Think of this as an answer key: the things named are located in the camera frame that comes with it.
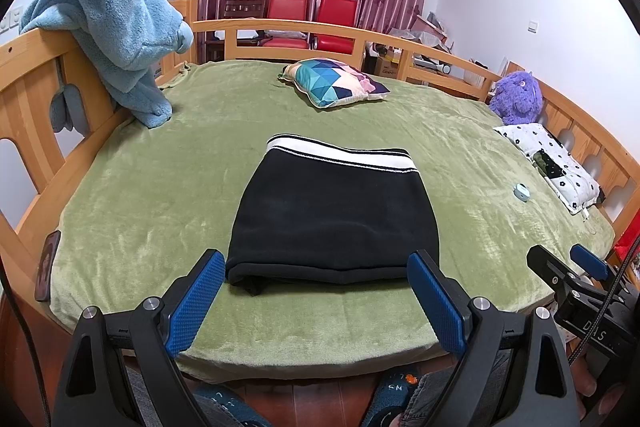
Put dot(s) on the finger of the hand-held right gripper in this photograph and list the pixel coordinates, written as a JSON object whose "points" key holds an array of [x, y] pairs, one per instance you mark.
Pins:
{"points": [[590, 259], [550, 269]]}

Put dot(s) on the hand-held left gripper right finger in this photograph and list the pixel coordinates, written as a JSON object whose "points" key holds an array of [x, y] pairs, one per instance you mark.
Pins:
{"points": [[435, 302]]}

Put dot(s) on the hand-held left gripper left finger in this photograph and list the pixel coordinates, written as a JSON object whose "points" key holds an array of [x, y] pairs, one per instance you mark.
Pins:
{"points": [[195, 302]]}

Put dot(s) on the black pants with white stripe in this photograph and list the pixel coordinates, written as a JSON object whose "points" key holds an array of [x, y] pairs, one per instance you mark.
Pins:
{"points": [[325, 217]]}

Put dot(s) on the person's right hand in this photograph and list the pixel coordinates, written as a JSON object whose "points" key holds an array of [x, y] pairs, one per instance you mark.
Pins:
{"points": [[592, 382]]}

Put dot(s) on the small light blue round object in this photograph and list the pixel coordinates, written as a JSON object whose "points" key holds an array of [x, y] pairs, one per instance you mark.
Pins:
{"points": [[521, 192]]}

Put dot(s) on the person's right leg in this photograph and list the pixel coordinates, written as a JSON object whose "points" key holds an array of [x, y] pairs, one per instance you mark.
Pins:
{"points": [[431, 399]]}

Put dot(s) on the person's leg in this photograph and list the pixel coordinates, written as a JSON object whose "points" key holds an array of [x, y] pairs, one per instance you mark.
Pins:
{"points": [[134, 387], [431, 399]]}

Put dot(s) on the blue patterned slipper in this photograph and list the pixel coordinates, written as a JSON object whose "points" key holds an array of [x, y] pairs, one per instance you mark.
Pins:
{"points": [[392, 394], [225, 407]]}

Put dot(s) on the person's left leg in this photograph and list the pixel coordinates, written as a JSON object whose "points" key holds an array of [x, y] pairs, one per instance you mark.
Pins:
{"points": [[134, 387]]}

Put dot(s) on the white floral pillow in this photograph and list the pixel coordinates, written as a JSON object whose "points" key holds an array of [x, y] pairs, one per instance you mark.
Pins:
{"points": [[560, 157]]}

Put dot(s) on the green fleece blanket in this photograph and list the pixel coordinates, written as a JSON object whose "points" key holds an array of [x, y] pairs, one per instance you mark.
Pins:
{"points": [[150, 187]]}

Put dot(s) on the dark smartphone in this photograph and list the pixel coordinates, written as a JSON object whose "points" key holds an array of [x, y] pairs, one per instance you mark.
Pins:
{"points": [[48, 264]]}

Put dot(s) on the purple plush toy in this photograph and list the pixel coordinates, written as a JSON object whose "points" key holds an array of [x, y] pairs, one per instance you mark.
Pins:
{"points": [[517, 99]]}

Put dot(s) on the cardboard box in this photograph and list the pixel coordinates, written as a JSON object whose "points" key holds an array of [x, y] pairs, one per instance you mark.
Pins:
{"points": [[386, 66]]}

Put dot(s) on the geometric patterned pillow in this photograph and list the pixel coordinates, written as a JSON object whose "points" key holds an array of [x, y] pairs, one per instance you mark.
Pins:
{"points": [[330, 79]]}

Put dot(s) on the pile of plastic packaging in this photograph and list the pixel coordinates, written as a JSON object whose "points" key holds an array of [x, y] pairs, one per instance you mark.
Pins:
{"points": [[422, 32]]}

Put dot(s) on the light blue fleece towel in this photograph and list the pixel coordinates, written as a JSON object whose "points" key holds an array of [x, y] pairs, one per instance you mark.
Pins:
{"points": [[115, 22]]}

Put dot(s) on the dark wooden chair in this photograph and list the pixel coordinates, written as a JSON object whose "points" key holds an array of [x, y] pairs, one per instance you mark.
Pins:
{"points": [[245, 8]]}

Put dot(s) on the red chair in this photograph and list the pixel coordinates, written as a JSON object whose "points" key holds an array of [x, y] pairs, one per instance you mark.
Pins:
{"points": [[285, 9], [337, 14]]}

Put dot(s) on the wooden bed frame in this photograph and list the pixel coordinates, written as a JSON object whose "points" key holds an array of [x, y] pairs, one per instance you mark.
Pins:
{"points": [[30, 77]]}

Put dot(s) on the white light switch panel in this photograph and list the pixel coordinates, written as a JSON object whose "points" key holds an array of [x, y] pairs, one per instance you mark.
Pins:
{"points": [[11, 19]]}

